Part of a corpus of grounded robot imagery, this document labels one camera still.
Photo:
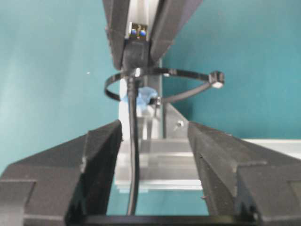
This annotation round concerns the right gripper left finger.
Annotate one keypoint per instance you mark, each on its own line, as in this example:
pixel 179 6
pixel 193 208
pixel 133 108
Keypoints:
pixel 63 183

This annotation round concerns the black zip tie loop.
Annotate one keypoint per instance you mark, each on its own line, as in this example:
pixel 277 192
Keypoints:
pixel 162 80

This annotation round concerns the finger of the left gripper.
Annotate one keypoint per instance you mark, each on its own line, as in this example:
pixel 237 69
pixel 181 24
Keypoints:
pixel 170 18
pixel 116 12

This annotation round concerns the aluminium extrusion frame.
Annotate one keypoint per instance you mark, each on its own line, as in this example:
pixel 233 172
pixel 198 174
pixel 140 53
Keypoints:
pixel 257 43

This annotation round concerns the blue tape piece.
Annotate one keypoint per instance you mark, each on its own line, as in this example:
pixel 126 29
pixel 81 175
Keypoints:
pixel 145 94

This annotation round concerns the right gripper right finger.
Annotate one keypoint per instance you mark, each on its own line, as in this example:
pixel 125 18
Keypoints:
pixel 242 178

